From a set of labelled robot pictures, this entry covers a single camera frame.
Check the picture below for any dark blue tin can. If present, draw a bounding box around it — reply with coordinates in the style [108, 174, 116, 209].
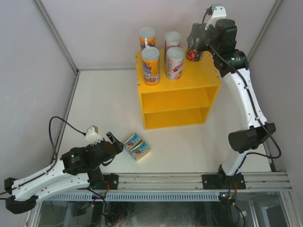
[186, 46, 203, 62]

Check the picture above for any blue luncheon meat tin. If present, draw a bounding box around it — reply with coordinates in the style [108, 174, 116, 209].
[129, 141, 150, 161]
[124, 133, 142, 151]

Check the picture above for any white porridge can red label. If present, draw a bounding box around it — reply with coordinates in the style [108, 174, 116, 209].
[164, 31, 181, 51]

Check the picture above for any yellow can with white spoon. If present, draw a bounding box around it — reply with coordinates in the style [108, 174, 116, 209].
[141, 47, 160, 86]

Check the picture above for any orange can with spoon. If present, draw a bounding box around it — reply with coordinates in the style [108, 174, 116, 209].
[139, 27, 156, 51]

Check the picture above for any yellow wooden shelf cabinet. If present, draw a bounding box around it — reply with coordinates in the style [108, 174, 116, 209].
[135, 50, 221, 130]

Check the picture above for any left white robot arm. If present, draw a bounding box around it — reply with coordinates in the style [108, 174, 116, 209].
[4, 132, 124, 214]

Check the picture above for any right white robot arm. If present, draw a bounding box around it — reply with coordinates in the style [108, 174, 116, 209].
[187, 19, 276, 190]

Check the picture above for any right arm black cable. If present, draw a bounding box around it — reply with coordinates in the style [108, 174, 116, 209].
[202, 8, 282, 159]

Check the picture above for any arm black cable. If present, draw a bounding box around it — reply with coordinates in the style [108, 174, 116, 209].
[202, 8, 282, 159]
[0, 116, 87, 201]

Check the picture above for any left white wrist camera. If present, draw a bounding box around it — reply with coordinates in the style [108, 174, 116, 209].
[85, 125, 103, 146]

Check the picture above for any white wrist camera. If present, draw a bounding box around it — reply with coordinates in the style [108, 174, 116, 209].
[85, 125, 103, 146]
[205, 4, 227, 30]

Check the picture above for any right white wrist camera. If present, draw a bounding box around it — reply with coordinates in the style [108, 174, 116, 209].
[205, 4, 227, 30]

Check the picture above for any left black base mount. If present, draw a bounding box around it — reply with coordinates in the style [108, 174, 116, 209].
[100, 173, 119, 190]

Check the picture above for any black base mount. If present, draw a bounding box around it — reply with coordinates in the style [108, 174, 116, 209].
[100, 173, 119, 190]
[202, 174, 222, 190]

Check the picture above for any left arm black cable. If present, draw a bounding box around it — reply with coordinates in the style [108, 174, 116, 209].
[0, 116, 87, 201]

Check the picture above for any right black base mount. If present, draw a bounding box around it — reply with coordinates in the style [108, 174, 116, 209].
[202, 174, 222, 190]

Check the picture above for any grey slotted cable duct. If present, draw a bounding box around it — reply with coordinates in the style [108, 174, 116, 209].
[46, 192, 232, 202]

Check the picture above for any aluminium frame rail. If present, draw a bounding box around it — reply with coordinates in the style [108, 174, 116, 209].
[117, 172, 292, 192]

